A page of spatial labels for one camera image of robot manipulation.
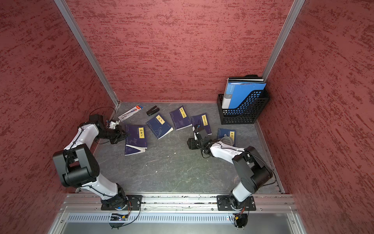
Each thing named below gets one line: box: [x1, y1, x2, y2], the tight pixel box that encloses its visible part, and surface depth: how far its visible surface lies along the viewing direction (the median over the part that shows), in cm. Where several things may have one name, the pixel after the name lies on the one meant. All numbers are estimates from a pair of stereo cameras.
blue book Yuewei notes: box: [190, 112, 213, 136], surface depth 112 cm
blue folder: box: [221, 82, 267, 110], surface depth 96 cm
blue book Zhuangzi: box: [145, 113, 174, 140], surface depth 106 cm
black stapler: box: [146, 105, 160, 117], surface depth 116 cm
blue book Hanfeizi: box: [124, 124, 148, 148], surface depth 91 cm
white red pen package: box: [117, 105, 144, 123], surface depth 116 cm
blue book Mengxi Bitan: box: [216, 127, 237, 147], surface depth 102 cm
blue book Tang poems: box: [169, 105, 193, 131], surface depth 112 cm
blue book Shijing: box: [124, 144, 148, 156], surface depth 89 cm
